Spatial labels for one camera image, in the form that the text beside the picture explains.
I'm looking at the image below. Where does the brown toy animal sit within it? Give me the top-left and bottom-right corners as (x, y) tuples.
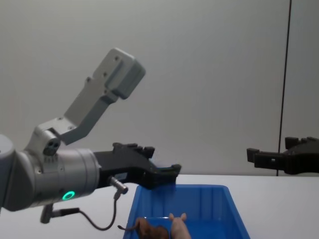
(117, 217), (172, 239)

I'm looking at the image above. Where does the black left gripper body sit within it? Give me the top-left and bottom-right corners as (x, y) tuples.
(93, 149), (157, 189)

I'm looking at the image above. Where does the thin dark wrist cable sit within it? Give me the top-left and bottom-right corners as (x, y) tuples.
(40, 176), (129, 231)

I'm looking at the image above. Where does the thin black vertical cable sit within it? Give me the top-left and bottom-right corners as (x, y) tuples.
(276, 0), (293, 176)

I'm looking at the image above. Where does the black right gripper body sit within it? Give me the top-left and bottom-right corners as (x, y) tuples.
(282, 138), (319, 175)

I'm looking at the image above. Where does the pink toy pig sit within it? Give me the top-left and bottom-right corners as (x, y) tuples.
(168, 213), (193, 239)

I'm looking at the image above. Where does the blue plastic bin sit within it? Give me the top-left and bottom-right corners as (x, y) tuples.
(126, 184), (251, 239)

